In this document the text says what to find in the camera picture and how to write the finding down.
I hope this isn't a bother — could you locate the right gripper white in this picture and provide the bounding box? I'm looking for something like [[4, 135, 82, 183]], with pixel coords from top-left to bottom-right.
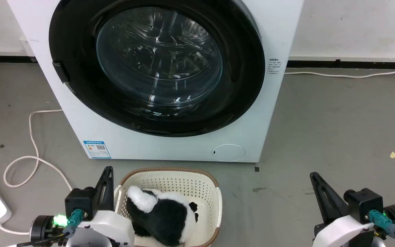
[[309, 172, 395, 247]]

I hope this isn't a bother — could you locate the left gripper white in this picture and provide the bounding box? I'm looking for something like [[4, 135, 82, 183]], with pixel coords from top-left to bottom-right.
[[30, 166, 135, 247]]

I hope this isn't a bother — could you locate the white front-load washing machine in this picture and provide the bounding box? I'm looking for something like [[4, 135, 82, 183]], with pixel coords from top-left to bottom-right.
[[7, 0, 304, 163]]

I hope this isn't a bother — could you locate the round black glass washer door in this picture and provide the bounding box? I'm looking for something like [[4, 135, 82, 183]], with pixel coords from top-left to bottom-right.
[[49, 0, 266, 138]]

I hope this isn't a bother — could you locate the blue energy label sticker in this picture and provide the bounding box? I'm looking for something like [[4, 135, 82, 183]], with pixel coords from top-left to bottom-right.
[[83, 140, 111, 159]]

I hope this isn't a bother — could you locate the black and white plush toy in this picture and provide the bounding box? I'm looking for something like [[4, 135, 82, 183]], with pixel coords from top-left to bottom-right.
[[126, 186, 199, 247]]

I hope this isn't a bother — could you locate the cream perforated laundry basket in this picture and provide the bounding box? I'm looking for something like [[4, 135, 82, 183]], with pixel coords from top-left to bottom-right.
[[114, 167, 223, 247]]

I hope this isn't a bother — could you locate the round white filter cover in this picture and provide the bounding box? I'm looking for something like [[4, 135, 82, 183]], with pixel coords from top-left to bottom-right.
[[212, 144, 246, 162]]

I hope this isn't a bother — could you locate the small printed text sticker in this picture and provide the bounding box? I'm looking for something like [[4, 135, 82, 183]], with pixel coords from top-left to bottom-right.
[[268, 58, 283, 75]]

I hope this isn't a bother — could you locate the left gripper teal plug cable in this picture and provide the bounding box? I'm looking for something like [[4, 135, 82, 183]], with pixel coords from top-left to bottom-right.
[[16, 209, 84, 247]]

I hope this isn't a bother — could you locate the gripper teal plug cable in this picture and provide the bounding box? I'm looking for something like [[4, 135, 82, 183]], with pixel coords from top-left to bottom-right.
[[368, 210, 395, 247], [16, 209, 84, 247]]

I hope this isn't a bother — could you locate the right gripper teal plug cable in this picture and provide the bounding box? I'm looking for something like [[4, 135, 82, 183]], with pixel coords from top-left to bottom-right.
[[368, 210, 395, 247]]

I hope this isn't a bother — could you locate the long looped white cable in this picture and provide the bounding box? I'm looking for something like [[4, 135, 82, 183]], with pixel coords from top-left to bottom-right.
[[3, 109, 73, 191]]

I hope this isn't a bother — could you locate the white power strip cord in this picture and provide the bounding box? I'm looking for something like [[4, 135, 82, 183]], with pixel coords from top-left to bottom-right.
[[0, 223, 31, 236]]

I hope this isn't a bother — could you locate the thin white cable to wall plug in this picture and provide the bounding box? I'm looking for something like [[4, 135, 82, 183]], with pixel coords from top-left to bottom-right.
[[284, 65, 395, 79]]

